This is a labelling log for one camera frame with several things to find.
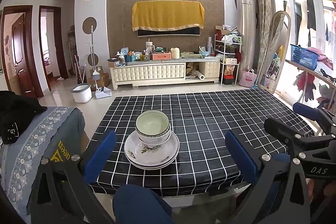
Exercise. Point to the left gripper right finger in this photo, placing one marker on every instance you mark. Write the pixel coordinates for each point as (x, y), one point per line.
(277, 191)

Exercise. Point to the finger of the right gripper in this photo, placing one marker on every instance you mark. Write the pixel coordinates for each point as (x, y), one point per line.
(306, 111)

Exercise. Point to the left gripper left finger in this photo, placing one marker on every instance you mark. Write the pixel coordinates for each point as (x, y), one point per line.
(61, 192)

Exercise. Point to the plain white plate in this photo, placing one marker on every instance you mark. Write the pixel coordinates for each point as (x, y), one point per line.
(152, 167)

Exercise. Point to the cartoon print plate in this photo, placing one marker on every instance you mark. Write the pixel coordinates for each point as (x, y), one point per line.
(141, 153)

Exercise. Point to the floral patterned bowl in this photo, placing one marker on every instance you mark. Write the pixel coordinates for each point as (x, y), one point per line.
(152, 123)

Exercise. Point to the pink flower plate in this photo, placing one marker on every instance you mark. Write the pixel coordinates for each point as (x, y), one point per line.
(175, 156)

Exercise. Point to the cream white bowl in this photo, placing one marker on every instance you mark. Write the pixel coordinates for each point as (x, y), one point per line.
(154, 140)

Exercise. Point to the person's right hand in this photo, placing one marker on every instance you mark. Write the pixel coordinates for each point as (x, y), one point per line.
(321, 196)

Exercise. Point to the blue plastic basket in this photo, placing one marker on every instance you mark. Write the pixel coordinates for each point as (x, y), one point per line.
(304, 57)

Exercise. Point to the person's blue trouser knee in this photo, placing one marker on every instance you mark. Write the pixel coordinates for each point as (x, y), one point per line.
(136, 204)

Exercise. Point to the pink bag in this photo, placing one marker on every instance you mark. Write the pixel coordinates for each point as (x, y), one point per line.
(248, 78)

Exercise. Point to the black white checkered tablecloth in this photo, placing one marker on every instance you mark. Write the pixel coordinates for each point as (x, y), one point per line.
(200, 121)

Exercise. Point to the black garment on sofa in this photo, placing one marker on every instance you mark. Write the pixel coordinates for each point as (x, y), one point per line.
(17, 112)

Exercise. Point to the standing air conditioner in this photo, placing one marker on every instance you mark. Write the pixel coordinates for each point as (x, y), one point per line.
(247, 29)

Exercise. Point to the white mop bucket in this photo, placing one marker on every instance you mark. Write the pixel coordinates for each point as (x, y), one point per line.
(81, 93)

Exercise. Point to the white metal shelf rack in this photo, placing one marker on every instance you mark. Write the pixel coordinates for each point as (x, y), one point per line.
(228, 48)

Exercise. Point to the white dustpan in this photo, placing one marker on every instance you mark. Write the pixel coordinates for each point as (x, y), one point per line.
(101, 92)

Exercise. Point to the cream tufted TV cabinet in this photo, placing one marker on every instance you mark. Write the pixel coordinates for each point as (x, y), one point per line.
(165, 72)

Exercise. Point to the white paper roll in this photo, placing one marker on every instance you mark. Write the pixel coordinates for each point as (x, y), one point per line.
(199, 75)

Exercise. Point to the cardboard box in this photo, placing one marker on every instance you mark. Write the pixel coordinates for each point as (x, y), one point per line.
(103, 81)

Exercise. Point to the dark wooden door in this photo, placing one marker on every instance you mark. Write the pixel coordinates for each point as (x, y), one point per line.
(19, 58)

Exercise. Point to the cream plastic jug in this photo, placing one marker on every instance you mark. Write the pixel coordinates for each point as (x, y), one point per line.
(175, 53)

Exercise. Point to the pink storage box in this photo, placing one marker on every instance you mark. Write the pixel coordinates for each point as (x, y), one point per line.
(161, 56)

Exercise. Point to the yellow cloth covered TV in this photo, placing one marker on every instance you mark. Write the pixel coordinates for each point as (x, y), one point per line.
(167, 17)

